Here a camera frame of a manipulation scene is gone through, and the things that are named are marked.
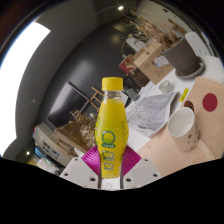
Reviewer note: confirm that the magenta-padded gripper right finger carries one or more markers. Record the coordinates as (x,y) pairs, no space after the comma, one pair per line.
(140,170)

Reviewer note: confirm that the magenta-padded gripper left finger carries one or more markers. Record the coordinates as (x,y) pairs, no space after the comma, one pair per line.
(78,170)

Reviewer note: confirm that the yellow drink bottle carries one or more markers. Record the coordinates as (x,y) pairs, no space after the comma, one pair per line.
(111,133)

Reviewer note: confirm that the grey printed newspaper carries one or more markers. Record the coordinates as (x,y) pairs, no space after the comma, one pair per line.
(150,113)

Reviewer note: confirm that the grey spray bottle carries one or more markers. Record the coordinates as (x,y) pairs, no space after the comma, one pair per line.
(132,94)

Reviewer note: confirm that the wooden easel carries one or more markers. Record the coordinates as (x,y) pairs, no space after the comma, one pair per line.
(96,93)

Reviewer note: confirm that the beige fabric table mat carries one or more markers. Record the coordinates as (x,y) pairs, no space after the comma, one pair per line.
(213,133)

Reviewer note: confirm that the yellow marker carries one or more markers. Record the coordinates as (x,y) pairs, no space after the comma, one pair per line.
(184,95)

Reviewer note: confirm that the flat round red coaster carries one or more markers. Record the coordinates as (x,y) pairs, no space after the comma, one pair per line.
(210,102)

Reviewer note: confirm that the cardboard box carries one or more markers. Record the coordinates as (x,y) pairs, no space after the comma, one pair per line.
(151,65)

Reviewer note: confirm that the red box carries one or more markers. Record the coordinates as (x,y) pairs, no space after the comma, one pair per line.
(126,65)

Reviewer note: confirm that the long ceiling light strip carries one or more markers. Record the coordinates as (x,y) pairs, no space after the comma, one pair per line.
(16,83)

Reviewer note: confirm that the grey plant saucer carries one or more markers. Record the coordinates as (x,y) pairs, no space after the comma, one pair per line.
(200,71)

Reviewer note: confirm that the dried plant in grey pot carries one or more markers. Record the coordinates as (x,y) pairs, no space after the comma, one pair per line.
(181,56)

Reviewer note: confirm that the white plastic chair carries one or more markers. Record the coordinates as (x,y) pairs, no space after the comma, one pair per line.
(196,41)

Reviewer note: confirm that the round ceiling spotlights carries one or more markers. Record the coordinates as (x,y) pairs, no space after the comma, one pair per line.
(120,7)

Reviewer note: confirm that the black wall screen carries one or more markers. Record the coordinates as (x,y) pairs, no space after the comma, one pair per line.
(66,106)

